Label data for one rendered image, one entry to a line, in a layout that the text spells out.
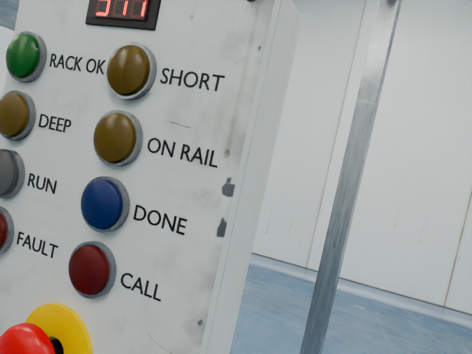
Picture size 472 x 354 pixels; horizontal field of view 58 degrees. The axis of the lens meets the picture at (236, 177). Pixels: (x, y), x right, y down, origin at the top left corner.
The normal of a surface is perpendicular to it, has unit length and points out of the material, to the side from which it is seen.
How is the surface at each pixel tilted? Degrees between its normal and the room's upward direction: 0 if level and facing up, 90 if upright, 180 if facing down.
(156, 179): 90
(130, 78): 92
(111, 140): 92
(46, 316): 90
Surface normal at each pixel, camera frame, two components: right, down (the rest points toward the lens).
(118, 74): -0.44, 0.00
